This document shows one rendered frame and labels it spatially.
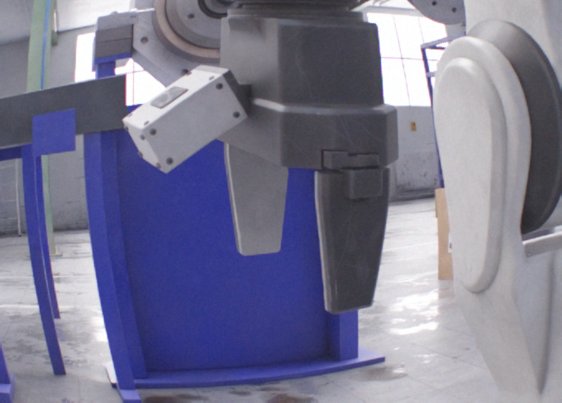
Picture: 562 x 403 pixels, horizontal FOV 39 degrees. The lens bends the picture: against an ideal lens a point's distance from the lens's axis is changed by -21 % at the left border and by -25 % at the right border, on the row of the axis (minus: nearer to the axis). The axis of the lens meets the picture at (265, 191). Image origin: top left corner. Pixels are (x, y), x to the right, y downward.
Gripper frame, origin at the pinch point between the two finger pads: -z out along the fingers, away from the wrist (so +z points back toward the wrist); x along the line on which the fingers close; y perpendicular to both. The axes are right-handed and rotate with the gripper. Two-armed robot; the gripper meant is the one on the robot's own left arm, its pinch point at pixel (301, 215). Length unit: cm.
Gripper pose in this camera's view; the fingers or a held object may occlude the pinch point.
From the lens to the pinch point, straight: 45.0
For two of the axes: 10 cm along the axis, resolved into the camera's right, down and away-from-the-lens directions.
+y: -9.3, 0.8, -3.5
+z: -0.1, -9.8, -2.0
